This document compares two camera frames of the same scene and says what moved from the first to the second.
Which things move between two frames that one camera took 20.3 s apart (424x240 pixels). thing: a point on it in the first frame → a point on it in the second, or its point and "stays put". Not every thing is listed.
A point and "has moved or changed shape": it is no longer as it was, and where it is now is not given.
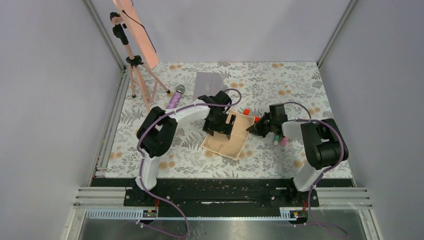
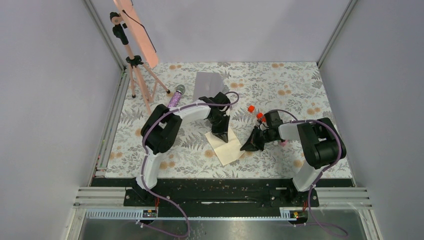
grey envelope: [208, 83] stays put
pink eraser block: [283, 142] stays put
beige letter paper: [232, 147] has moved or changed shape
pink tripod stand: [147, 79] stays put
